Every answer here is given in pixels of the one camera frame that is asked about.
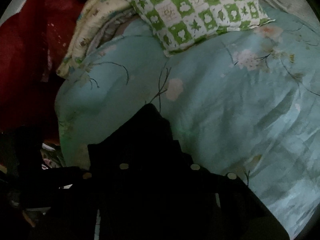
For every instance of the black pants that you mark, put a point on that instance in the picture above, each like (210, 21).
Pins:
(144, 143)

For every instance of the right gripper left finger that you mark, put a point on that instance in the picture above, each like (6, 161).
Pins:
(98, 204)

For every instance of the light blue floral duvet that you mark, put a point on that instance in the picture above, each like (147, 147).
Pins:
(245, 102)

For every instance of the cream patterned folded blanket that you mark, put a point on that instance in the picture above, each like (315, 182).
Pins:
(97, 23)

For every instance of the red quilted jacket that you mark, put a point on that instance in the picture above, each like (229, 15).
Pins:
(33, 43)

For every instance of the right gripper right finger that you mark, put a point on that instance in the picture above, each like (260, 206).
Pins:
(225, 207)

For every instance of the green white checkered pillow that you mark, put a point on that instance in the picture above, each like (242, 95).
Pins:
(180, 24)

